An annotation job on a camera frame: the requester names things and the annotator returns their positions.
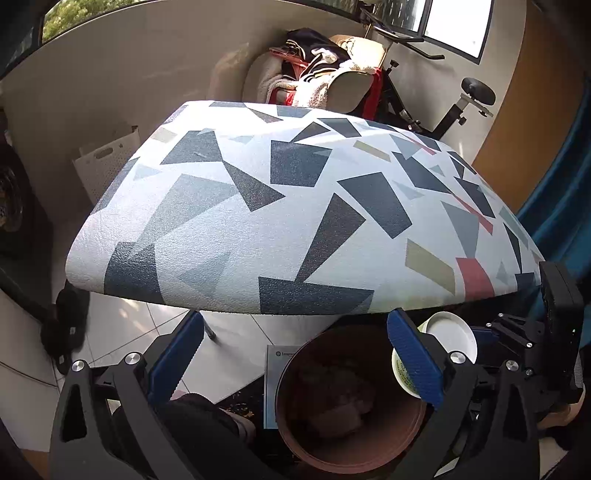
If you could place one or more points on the white fleece blanket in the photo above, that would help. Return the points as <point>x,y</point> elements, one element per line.
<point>309,94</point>

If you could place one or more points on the geometric patterned folding table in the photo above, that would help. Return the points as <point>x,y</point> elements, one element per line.
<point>277,230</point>

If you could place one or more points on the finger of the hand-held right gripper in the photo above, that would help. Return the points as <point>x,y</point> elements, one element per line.
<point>517,334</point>

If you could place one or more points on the brown round bin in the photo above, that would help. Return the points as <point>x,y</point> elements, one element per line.
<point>351,457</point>

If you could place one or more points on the white paper sheet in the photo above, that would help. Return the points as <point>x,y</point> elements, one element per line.
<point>272,392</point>

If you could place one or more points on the wooden door panel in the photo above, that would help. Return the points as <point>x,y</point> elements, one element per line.
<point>521,115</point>

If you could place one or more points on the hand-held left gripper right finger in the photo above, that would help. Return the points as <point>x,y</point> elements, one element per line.
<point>415,355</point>

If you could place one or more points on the black exercise bike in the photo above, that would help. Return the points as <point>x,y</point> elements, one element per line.
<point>452,120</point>

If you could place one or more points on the beige armchair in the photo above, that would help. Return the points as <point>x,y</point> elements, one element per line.
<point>351,87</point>

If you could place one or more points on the green tree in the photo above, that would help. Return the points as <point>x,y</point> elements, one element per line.
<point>83,16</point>

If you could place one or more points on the black slipper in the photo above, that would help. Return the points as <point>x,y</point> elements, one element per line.
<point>64,341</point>

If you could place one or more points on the white laundry basket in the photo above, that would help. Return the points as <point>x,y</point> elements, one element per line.
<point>101,166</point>

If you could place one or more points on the red cloth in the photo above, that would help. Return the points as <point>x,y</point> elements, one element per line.
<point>375,92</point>

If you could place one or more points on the person's right hand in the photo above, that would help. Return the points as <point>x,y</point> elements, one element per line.
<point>563,410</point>

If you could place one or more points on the dark striped jacket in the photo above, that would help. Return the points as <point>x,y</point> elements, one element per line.
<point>309,46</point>

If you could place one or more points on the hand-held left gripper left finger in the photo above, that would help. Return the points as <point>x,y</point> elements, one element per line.
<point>178,355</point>

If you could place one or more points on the white plastic cup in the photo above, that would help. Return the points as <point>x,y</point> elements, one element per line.
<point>450,337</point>

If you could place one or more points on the dark washing machine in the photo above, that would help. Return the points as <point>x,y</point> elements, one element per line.
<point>14,198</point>

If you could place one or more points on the dark frosted window panel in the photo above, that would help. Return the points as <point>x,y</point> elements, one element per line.
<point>401,14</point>

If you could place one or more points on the blue curtain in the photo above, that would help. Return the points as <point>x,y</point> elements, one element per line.
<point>563,184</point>

